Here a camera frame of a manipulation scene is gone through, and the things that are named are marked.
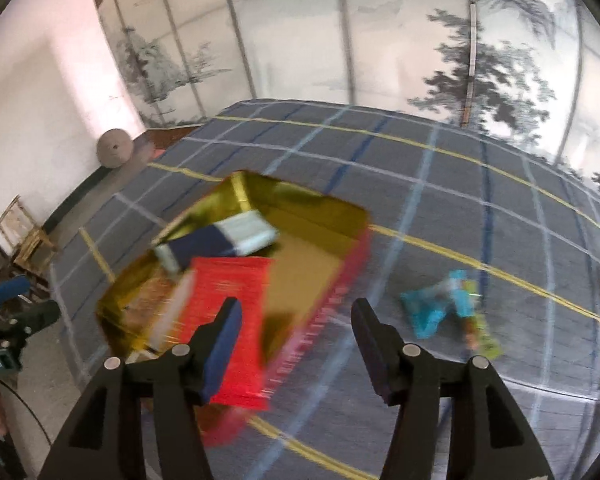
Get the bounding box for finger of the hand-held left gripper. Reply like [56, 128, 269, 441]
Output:
[0, 275, 32, 311]
[0, 300, 62, 343]

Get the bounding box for fried twist clear packet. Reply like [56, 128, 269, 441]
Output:
[125, 275, 191, 331]

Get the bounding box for painted folding screen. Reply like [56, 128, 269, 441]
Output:
[92, 0, 600, 211]

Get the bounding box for blue candy wrapper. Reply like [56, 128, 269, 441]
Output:
[399, 269, 481, 339]

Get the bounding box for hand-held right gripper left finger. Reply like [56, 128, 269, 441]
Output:
[37, 296, 244, 480]

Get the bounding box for green candy packet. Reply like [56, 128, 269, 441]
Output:
[462, 305, 503, 361]

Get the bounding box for red tin box gold inside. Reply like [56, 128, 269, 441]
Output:
[95, 170, 373, 448]

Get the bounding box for light wooden chair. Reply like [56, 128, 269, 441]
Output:
[0, 195, 58, 273]

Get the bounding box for red snack packet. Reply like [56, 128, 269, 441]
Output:
[152, 256, 273, 411]

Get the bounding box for round stone disc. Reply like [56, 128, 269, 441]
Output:
[96, 129, 133, 167]

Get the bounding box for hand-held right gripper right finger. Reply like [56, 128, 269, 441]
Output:
[351, 297, 556, 480]

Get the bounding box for black cable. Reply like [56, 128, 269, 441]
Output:
[0, 375, 53, 453]

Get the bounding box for grey plaid tablecloth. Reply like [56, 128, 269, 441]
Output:
[47, 97, 600, 480]

